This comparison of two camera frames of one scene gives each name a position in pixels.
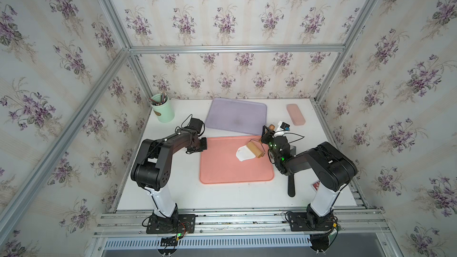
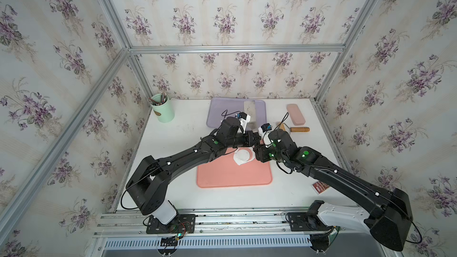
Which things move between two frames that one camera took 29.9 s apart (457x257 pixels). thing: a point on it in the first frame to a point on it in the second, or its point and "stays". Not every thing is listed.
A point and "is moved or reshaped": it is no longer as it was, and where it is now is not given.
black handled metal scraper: x=291 y=191 to x=250 y=108
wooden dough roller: x=256 y=146 is moved or reshaped
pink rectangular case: x=296 y=114 stays
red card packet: x=316 y=184 stays
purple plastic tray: x=238 y=115 stays
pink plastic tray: x=219 y=163 stays
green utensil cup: x=162 y=107 stays
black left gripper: x=203 y=140 to x=249 y=142
